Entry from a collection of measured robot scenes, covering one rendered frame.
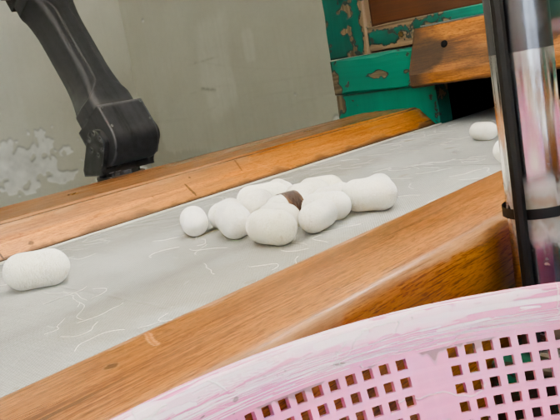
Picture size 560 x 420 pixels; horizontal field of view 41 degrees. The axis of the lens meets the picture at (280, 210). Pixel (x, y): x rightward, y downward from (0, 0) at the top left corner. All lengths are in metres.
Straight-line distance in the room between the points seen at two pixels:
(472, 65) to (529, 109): 0.58
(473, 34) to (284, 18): 1.53
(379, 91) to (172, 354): 0.82
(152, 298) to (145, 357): 0.15
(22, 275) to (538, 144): 0.28
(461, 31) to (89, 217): 0.48
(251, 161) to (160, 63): 2.13
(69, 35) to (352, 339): 0.84
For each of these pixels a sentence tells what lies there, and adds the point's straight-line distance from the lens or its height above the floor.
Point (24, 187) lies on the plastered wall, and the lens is 2.70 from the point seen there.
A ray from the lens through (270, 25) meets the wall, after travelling 2.40.
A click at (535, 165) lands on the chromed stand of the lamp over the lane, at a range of 0.29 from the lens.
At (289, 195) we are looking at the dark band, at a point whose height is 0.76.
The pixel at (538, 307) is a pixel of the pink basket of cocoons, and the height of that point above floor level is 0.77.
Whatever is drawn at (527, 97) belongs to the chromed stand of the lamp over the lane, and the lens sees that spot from 0.28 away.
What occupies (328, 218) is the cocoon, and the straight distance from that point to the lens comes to 0.44.
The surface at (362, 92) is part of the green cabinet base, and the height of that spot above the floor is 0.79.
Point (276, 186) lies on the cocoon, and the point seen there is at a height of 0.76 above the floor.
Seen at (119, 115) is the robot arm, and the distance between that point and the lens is 0.94.
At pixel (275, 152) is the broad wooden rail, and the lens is 0.74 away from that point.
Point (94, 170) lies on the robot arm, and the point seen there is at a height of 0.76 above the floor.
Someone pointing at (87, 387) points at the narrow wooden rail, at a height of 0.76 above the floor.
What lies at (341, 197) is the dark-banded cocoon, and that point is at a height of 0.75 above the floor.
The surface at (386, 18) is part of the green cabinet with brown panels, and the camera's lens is 1.00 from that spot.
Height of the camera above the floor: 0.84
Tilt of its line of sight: 10 degrees down
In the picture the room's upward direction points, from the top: 10 degrees counter-clockwise
